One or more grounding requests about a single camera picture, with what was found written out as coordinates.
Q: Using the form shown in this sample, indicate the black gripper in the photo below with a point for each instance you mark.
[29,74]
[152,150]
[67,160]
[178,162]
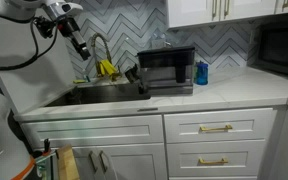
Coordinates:
[74,31]

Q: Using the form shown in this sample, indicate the gold spring faucet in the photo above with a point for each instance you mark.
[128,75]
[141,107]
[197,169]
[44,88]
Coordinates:
[105,43]

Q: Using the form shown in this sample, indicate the clear soap bottle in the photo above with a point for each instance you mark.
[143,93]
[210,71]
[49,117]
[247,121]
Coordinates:
[87,78]

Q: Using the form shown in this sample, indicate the yellow rubber gloves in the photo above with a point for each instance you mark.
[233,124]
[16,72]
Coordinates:
[108,66]

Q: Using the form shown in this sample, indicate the yellow sponge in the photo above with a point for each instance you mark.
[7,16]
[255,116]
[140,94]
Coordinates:
[78,81]

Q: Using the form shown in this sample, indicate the stainless steel sink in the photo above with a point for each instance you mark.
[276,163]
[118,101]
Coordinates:
[100,95]

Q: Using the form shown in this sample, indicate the white false drawer front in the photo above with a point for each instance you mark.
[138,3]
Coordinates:
[94,131]

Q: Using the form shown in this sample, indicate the black-lidded clear water dispenser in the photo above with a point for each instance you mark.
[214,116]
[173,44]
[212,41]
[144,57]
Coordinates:
[165,58]

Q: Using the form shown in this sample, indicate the wooden cutting board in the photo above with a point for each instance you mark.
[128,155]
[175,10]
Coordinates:
[67,163]

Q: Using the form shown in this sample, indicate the wide white upper cabinet door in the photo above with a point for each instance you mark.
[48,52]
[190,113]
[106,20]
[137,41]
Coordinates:
[190,11]

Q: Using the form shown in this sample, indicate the white lower cabinet door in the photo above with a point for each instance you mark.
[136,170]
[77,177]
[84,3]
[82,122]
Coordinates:
[134,163]
[84,166]

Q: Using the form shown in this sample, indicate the blue plastic bottle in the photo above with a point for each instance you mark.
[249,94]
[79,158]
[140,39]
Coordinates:
[201,75]

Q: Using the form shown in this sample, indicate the white shallow drawer front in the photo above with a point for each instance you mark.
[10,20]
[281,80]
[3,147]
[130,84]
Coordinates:
[217,118]

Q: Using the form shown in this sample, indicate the white deep drawer front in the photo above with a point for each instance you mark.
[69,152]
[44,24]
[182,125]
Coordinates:
[190,159]

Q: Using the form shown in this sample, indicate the black microwave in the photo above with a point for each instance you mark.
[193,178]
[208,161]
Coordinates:
[280,46]

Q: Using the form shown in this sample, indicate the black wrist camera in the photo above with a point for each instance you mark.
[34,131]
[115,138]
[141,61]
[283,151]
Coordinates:
[45,26]

